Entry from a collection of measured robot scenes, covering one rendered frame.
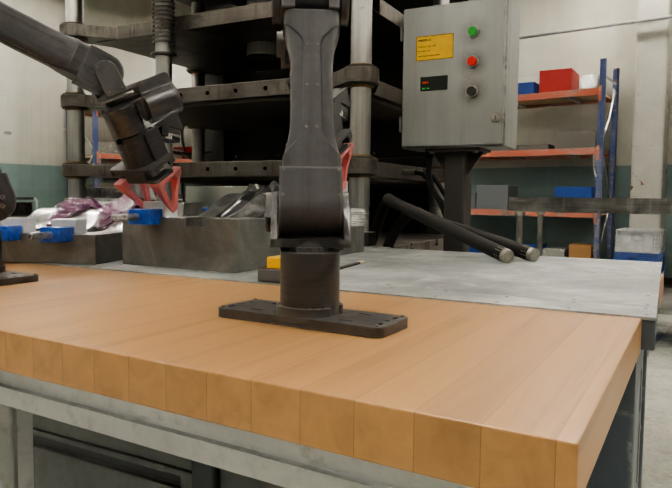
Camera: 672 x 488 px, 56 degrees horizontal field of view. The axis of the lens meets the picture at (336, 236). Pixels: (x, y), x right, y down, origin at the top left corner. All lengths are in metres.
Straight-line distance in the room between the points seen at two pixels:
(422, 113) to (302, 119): 1.17
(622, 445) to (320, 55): 0.59
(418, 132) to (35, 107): 7.65
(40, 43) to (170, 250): 0.39
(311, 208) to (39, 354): 0.29
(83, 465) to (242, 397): 0.94
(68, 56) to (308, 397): 0.78
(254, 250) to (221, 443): 0.60
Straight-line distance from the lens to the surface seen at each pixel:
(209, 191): 2.12
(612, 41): 7.83
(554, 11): 8.09
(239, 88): 2.08
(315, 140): 0.67
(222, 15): 2.21
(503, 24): 1.82
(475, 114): 1.79
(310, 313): 0.63
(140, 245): 1.19
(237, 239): 1.06
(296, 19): 0.75
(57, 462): 1.46
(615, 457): 0.88
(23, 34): 1.10
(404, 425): 0.41
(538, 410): 0.42
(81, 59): 1.10
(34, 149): 9.07
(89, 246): 1.23
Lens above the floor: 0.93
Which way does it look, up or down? 4 degrees down
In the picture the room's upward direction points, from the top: 1 degrees clockwise
